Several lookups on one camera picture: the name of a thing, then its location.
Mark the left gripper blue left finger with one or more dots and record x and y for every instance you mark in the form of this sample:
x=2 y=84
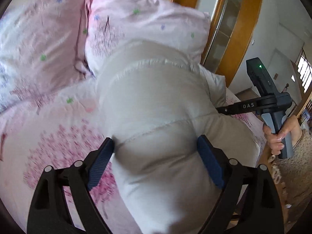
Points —
x=99 y=160

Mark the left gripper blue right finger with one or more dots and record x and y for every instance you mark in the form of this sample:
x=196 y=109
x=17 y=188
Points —
x=205 y=150

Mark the beige puffer jacket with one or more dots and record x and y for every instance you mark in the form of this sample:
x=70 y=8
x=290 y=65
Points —
x=154 y=102

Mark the person's right hand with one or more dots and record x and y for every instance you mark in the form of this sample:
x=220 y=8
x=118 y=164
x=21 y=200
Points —
x=290 y=127

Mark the pink floral bed sheet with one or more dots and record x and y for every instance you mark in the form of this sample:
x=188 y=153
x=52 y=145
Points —
x=64 y=130

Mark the left floral pink pillow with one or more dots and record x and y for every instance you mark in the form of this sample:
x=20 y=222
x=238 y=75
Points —
x=42 y=49

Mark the floral pink pillow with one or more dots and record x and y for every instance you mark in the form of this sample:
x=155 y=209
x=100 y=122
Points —
x=42 y=49
x=114 y=22

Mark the right floral pink pillow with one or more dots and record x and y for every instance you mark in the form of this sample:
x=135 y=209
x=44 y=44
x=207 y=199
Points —
x=114 y=22

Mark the wooden door frame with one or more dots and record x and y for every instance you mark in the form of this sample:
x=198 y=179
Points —
x=231 y=29

